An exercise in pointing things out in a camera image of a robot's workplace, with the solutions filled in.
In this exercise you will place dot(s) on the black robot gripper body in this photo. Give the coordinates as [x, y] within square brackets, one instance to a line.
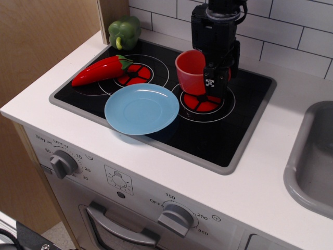
[213, 30]

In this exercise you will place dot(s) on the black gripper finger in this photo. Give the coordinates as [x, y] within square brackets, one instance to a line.
[216, 81]

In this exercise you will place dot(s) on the red plastic toy cup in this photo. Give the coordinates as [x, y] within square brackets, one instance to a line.
[189, 67]

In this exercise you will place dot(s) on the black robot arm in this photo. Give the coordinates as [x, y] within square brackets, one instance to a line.
[213, 30]

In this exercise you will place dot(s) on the blue plastic toy plate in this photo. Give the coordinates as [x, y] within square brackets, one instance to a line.
[141, 109]

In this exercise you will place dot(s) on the green toy bell pepper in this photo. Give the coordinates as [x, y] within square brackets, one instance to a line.
[124, 33]

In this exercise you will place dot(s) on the red toy chili pepper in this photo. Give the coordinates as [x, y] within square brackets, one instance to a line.
[108, 68]

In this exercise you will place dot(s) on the grey toy sink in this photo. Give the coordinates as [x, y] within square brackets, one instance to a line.
[308, 172]

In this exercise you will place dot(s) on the grey temperature knob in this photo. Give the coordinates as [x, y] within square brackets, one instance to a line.
[176, 219]

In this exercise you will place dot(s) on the grey timer knob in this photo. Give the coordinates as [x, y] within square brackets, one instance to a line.
[63, 164]

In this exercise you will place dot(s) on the grey oven door handle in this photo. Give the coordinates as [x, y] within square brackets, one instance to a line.
[145, 238]

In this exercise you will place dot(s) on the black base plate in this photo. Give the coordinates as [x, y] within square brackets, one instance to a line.
[18, 236]

